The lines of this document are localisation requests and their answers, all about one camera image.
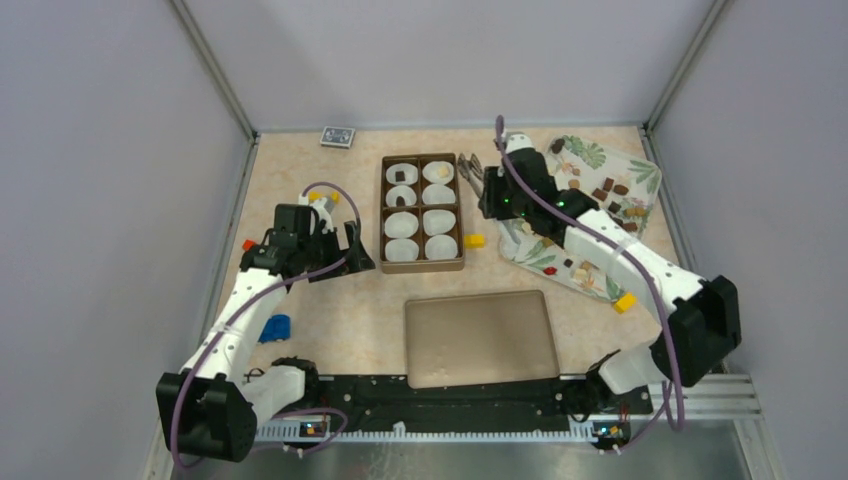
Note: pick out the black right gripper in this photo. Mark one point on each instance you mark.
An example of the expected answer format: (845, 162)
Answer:
(493, 179)

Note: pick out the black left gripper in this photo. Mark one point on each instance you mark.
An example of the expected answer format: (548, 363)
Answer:
(331, 237)

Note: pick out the metal tweezers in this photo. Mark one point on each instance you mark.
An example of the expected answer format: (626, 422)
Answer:
(471, 170)

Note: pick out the brown chocolate box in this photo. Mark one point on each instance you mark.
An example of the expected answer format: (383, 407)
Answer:
(413, 186)

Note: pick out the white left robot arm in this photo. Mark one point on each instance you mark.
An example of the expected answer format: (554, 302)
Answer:
(207, 409)

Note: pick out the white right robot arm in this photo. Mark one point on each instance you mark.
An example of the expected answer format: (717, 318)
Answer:
(699, 318)

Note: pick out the yellow block centre table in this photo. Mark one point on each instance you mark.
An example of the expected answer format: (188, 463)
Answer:
(474, 241)

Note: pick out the yellow block left side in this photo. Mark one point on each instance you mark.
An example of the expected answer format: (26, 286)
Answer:
(333, 197)

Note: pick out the white paper cup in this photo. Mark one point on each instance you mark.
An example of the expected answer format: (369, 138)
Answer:
(401, 250)
(441, 247)
(430, 172)
(401, 225)
(437, 194)
(438, 221)

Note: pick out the blue toy car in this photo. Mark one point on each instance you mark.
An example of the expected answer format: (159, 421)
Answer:
(277, 328)

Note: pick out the blue playing card deck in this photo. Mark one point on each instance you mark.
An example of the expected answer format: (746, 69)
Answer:
(337, 137)

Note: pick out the floral white serving tray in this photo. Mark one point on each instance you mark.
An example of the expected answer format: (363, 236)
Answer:
(624, 188)

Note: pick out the gold box lid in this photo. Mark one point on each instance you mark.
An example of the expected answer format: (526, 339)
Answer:
(479, 339)

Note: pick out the yellow block near tray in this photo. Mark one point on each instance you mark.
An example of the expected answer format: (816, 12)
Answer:
(625, 303)

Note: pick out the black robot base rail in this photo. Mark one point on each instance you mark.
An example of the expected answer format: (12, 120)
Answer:
(377, 403)

